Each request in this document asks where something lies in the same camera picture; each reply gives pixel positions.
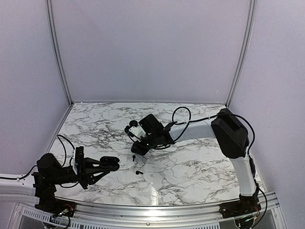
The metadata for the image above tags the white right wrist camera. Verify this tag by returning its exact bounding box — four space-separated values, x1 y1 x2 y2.
124 126 146 139

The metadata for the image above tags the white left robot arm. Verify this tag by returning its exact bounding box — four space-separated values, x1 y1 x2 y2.
1 147 120 212

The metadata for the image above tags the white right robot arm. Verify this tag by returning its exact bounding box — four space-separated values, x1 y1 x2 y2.
124 108 259 214

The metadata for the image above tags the black round puck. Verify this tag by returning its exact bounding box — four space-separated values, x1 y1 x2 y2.
129 120 138 127

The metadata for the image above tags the right aluminium corner post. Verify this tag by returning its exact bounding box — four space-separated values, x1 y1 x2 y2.
225 0 257 107

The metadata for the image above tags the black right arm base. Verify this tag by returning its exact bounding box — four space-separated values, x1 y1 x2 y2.
219 193 261 219

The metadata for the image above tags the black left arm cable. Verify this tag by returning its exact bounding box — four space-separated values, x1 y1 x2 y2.
57 135 78 188

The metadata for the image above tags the aluminium front rail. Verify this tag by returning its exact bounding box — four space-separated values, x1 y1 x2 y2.
8 192 286 229

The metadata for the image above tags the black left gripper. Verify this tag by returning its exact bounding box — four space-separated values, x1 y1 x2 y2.
51 157 110 190

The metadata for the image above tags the aluminium corner post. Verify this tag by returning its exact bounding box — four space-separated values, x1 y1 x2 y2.
45 0 73 106
225 0 257 107

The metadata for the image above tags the left aluminium corner post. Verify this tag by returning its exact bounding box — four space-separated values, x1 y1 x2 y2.
45 0 73 106

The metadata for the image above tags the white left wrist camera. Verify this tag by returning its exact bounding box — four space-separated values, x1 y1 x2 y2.
71 146 84 175

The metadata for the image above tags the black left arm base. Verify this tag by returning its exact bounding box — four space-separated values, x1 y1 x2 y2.
34 187 76 217

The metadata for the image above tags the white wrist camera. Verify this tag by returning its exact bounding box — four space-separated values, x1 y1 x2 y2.
124 126 146 139
71 146 84 175

